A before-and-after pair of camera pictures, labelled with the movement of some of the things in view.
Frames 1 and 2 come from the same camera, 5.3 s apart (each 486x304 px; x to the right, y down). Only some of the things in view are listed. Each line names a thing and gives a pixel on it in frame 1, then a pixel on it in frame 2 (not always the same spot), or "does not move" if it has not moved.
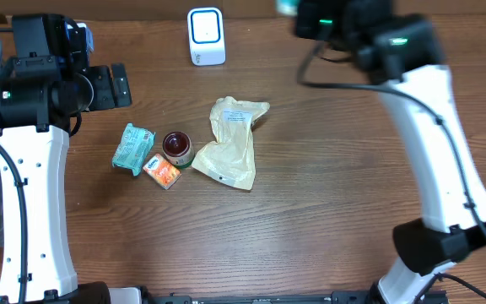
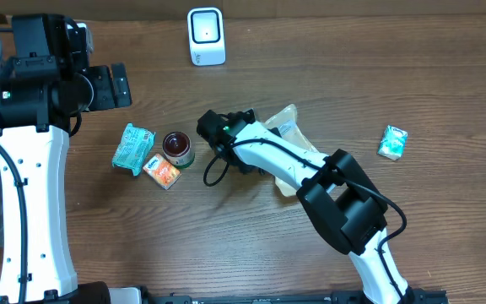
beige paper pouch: x=231 y=159 to x=286 y=122
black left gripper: x=107 y=83 does not move
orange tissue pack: x=162 y=171 does not move
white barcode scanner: x=206 y=35 does not move
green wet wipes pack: x=133 y=148 does not move
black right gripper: x=317 y=15 to x=250 y=168
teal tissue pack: x=288 y=8 to x=392 y=143
